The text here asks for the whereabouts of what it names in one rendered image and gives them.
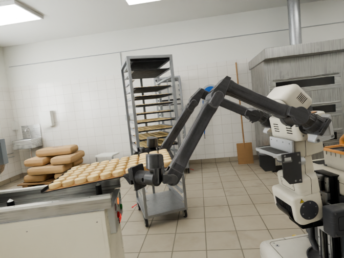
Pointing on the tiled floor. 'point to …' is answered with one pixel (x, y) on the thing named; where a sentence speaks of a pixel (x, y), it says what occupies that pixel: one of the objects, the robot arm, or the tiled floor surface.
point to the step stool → (106, 155)
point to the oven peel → (243, 150)
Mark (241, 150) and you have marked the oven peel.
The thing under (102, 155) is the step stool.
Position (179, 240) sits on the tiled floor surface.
